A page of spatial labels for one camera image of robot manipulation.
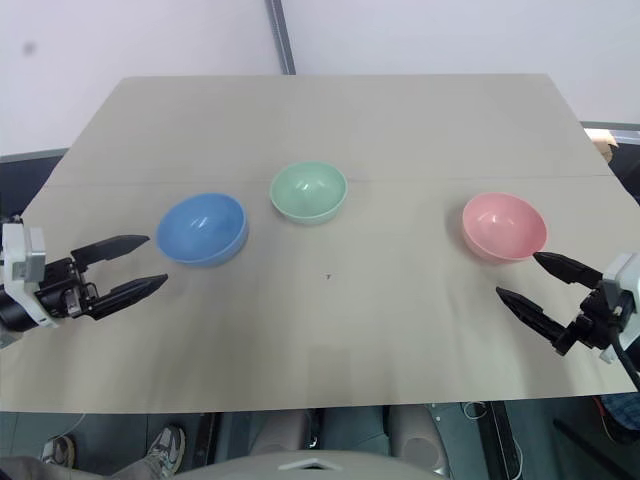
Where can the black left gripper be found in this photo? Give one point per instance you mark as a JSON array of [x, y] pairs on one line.
[[62, 290]]

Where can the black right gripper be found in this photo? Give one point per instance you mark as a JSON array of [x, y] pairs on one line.
[[595, 325]]

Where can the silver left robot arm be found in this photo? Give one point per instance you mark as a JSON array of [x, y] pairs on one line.
[[12, 312]]

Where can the pink red plastic bowl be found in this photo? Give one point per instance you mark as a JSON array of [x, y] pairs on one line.
[[504, 225]]

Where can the blue plastic bowl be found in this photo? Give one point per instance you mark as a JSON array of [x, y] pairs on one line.
[[202, 227]]

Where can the blue patterned cloth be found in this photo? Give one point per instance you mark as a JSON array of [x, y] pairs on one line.
[[622, 415]]

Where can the brown cardboard box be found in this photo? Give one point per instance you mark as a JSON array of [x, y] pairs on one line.
[[603, 144]]

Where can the grey sneaker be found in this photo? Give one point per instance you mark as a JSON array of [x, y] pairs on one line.
[[59, 450], [166, 447]]

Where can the green plastic bowl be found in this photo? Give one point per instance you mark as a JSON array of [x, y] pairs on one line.
[[308, 190]]

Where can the grey trouser leg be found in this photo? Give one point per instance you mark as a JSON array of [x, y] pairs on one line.
[[75, 470]]

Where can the grey robot torso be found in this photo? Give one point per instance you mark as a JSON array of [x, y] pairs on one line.
[[310, 467]]

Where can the grey metal pole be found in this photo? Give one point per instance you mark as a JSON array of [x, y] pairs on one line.
[[281, 35]]

